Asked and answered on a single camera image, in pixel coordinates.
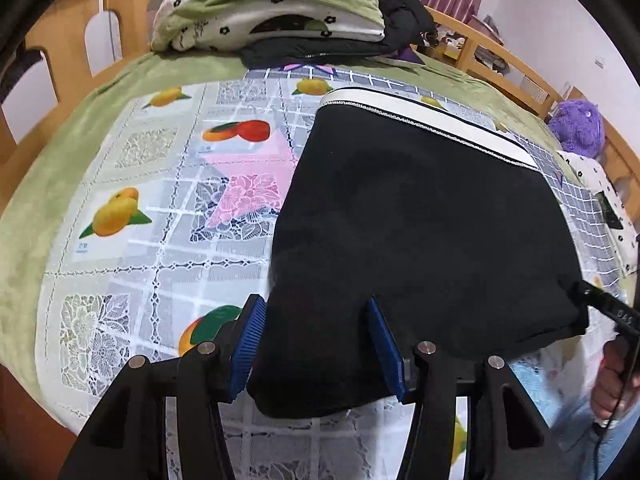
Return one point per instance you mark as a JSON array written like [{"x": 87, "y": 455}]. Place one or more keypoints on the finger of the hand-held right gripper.
[{"x": 584, "y": 294}]

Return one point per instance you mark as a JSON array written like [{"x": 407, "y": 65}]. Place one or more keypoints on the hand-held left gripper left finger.
[{"x": 247, "y": 345}]

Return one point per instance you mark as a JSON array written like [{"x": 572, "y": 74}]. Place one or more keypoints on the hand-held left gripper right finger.
[{"x": 385, "y": 350}]

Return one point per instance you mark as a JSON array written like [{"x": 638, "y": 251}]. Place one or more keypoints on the black pants with white stripe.
[{"x": 425, "y": 220}]

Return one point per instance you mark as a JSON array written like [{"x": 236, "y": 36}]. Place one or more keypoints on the person's right hand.
[{"x": 607, "y": 390}]

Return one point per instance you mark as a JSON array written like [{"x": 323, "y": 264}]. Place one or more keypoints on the white flower print pillow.
[{"x": 595, "y": 185}]

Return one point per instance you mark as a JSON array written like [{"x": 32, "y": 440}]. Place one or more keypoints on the person's blue jeans leg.
[{"x": 570, "y": 425}]

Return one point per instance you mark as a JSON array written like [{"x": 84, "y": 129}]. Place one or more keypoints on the fruit print lace tablecloth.
[{"x": 150, "y": 270}]

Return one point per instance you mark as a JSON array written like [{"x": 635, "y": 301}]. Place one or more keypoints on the purple plush toy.
[{"x": 577, "y": 127}]

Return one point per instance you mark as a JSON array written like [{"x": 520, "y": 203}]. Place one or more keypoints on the green plush blanket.
[{"x": 40, "y": 200}]

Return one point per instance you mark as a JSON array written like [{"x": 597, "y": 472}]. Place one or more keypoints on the purple cloth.
[{"x": 411, "y": 57}]

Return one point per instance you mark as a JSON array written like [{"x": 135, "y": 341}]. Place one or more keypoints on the black jacket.
[{"x": 405, "y": 15}]

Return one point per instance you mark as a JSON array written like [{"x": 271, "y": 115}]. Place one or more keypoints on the folded white flower print quilt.
[{"x": 260, "y": 5}]

